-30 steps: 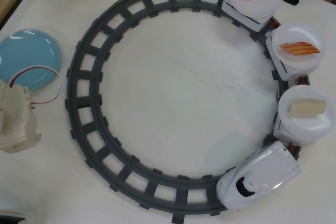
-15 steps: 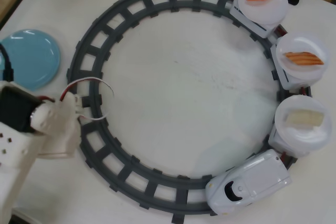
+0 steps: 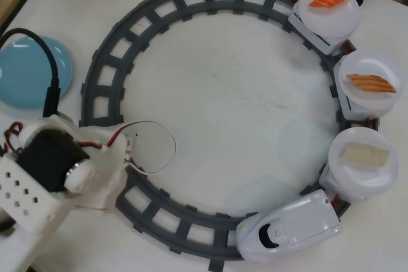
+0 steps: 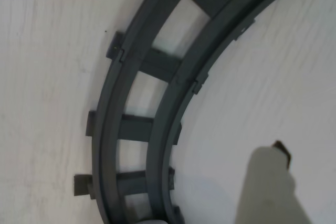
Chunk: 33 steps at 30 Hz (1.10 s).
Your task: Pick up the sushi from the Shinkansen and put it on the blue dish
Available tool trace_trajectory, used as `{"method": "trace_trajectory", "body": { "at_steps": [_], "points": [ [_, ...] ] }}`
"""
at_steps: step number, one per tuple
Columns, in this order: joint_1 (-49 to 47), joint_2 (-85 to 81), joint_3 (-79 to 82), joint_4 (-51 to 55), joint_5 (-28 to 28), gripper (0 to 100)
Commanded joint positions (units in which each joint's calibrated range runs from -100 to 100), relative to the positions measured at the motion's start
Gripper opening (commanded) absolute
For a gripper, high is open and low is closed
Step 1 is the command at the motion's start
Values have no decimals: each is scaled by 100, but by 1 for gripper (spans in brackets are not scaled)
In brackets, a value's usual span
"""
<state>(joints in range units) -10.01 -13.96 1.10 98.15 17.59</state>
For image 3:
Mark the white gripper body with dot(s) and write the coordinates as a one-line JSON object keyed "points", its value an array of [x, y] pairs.
{"points": [[125, 148]]}

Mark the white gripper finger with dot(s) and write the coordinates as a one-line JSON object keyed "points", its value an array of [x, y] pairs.
{"points": [[119, 154], [110, 189]]}

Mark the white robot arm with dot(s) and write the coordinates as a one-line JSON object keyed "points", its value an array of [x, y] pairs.
{"points": [[25, 189]]}

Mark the blue round dish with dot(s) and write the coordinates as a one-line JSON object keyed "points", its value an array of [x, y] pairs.
{"points": [[25, 71]]}

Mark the white toy Shinkansen locomotive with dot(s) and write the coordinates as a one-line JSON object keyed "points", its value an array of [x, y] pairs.
{"points": [[306, 221]]}

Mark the orange striped shrimp sushi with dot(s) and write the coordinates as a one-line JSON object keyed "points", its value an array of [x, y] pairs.
{"points": [[371, 84]]}

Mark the gray circular toy train track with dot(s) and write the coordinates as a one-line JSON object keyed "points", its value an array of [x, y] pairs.
{"points": [[220, 237]]}

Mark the white toy train wagon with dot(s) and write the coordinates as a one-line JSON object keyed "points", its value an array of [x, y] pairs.
{"points": [[315, 41], [354, 114], [330, 183]]}

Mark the white round plastic plate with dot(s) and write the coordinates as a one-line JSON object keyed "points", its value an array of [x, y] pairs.
{"points": [[366, 61], [360, 178], [331, 23]]}

